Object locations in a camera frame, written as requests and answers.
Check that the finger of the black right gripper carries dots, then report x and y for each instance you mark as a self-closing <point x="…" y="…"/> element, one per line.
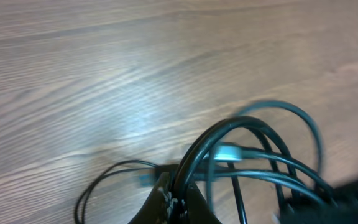
<point x="341" y="209"/>

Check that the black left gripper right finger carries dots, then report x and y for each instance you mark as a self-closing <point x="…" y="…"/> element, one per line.
<point x="193" y="208"/>

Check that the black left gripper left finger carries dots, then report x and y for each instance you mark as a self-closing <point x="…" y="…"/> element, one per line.
<point x="159" y="205"/>

